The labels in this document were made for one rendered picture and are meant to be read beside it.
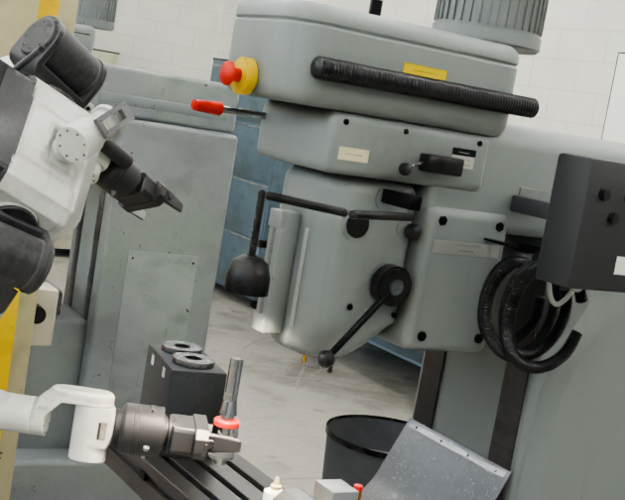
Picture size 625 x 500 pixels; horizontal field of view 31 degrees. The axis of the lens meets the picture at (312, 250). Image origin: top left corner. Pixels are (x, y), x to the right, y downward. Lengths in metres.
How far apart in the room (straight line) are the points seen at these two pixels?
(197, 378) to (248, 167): 7.25
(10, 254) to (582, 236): 0.91
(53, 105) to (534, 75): 6.08
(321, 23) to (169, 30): 9.89
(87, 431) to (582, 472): 0.93
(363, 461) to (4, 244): 2.25
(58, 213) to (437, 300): 0.67
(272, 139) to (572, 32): 5.86
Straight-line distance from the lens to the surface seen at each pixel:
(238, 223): 9.62
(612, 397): 2.25
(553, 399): 2.15
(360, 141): 1.84
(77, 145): 1.93
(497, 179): 2.04
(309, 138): 1.86
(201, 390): 2.38
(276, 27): 1.81
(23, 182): 1.95
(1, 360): 3.65
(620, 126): 7.28
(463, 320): 2.04
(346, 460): 3.94
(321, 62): 1.73
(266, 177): 9.28
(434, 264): 1.97
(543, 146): 2.10
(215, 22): 11.87
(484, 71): 1.97
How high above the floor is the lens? 1.73
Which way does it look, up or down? 7 degrees down
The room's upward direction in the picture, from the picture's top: 10 degrees clockwise
